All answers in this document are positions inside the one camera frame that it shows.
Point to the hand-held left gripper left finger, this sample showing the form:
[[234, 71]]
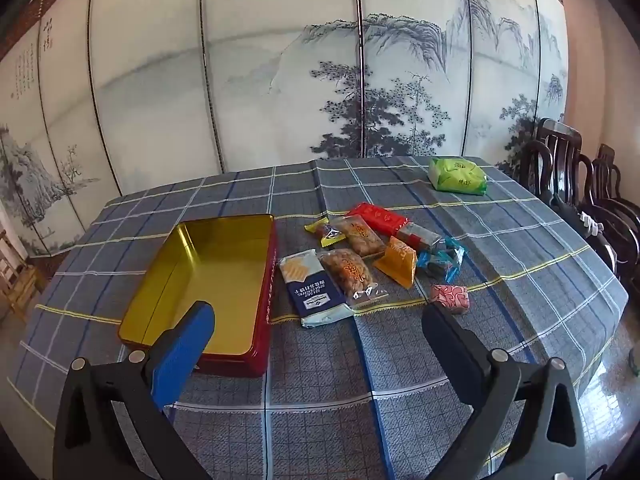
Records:
[[185, 350]]

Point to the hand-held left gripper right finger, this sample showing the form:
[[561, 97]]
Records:
[[447, 345]]

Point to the pink snack packet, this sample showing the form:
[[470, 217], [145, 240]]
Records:
[[450, 298]]

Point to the blue candy packet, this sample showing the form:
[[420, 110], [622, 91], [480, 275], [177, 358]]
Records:
[[435, 264], [454, 247]]

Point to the red tin box gold inside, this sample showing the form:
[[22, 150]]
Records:
[[215, 270]]

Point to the orange snack packet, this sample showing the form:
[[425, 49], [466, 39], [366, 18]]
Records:
[[397, 262]]

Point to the grey bar red-ended packet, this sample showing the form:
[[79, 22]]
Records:
[[417, 236]]

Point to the clear fried snack packet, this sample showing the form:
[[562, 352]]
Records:
[[347, 272], [357, 234]]

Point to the blue cracker packet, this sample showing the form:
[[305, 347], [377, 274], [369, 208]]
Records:
[[312, 290]]

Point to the red snack packet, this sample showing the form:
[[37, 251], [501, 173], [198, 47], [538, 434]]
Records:
[[380, 217]]

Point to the small yellow candy packet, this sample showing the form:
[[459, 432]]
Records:
[[325, 232]]

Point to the blue plaid tablecloth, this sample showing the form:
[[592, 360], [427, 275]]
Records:
[[500, 270]]

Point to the green snack packet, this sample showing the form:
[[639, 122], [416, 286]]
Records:
[[457, 175]]

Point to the light wooden chair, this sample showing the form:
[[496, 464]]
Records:
[[17, 285]]

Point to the dark wooden chair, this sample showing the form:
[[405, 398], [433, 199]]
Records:
[[612, 205], [550, 160]]

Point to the painted landscape folding screen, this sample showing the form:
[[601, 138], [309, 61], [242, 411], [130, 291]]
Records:
[[275, 85]]

